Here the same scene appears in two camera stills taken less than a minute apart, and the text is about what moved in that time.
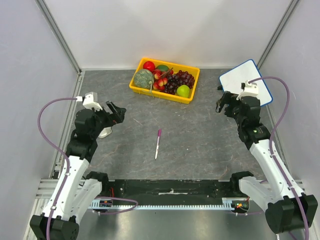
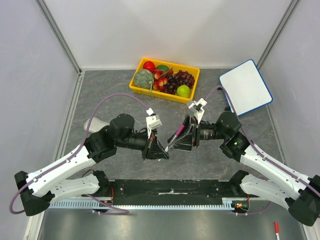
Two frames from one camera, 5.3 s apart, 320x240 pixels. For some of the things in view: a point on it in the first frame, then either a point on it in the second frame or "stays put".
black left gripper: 116,117 → 154,150
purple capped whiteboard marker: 159,132 → 174,138
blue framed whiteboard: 231,82 stays put
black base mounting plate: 171,192 stays put
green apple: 183,90 stays put
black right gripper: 229,104 → 194,135
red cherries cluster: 161,78 stays put
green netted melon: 144,78 stays put
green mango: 162,67 stays put
